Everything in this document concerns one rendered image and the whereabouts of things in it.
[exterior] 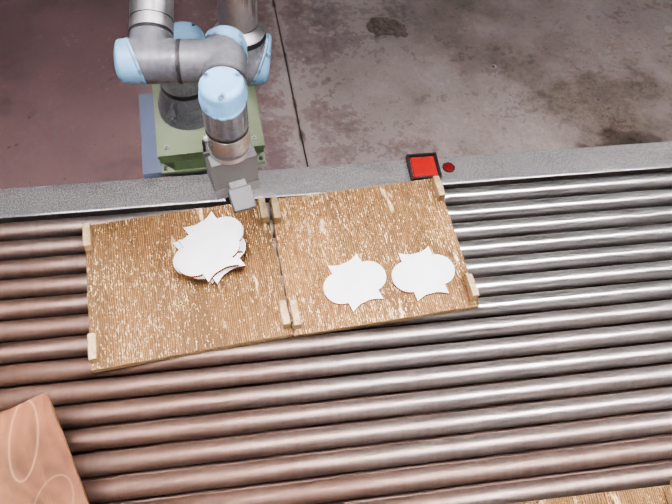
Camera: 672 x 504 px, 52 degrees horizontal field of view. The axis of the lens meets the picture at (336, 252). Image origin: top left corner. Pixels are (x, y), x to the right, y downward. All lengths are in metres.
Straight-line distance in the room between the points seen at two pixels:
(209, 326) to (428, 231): 0.54
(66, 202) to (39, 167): 1.31
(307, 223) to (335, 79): 1.67
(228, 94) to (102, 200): 0.66
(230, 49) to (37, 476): 0.79
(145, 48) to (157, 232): 0.51
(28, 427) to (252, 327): 0.46
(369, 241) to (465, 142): 1.53
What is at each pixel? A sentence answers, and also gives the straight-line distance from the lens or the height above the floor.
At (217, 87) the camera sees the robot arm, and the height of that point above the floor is 1.46.
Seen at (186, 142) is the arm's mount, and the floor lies 0.95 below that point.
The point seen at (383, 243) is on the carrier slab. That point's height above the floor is 0.94.
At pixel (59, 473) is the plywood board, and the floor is 1.04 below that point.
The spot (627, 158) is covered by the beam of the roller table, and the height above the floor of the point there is 0.92.
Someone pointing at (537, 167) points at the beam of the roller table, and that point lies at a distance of 1.81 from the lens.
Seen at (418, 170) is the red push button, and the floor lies 0.93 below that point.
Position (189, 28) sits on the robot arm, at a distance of 1.65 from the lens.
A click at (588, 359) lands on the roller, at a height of 0.92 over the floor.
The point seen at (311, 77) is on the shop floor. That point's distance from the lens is 3.19.
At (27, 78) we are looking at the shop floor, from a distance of 3.36.
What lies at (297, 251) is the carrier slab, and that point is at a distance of 1.54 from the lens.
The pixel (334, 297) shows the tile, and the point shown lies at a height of 0.94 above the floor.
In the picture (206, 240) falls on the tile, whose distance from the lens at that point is 1.51.
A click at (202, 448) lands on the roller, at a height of 0.92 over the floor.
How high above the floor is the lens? 2.26
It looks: 59 degrees down
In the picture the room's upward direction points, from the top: 6 degrees clockwise
